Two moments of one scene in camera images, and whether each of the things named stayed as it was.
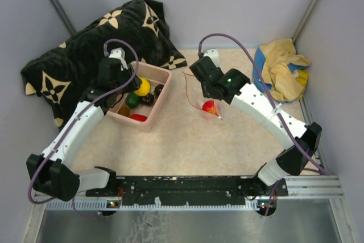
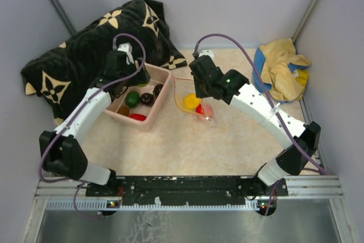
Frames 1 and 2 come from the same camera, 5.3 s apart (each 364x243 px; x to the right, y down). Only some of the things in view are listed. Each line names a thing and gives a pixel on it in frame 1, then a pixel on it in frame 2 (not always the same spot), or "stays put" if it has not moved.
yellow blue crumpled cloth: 285,73 stays put
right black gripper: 204,90 stays put
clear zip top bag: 196,96 → 183,87
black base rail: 186,190 stays put
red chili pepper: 138,117 stays put
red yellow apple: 209,106 → 199,109
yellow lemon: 144,87 → 191,101
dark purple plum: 148,100 stays put
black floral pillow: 66,74 stays put
